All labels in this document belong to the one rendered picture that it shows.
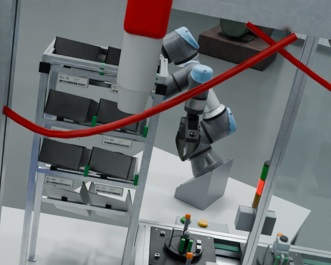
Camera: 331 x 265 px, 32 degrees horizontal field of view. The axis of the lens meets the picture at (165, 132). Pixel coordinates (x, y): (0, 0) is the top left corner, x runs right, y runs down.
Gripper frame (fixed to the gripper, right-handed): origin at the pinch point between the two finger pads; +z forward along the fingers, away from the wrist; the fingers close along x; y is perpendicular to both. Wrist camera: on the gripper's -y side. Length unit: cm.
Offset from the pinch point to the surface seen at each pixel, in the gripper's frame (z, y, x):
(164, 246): 25.8, -20.1, 2.1
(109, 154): -13.1, -34.4, 26.3
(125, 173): -9.2, -37.3, 20.6
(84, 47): -45, -35, 38
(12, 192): 123, 161, 94
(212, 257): 26.2, -21.3, -15.6
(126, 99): -69, -135, 23
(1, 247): 37, -21, 59
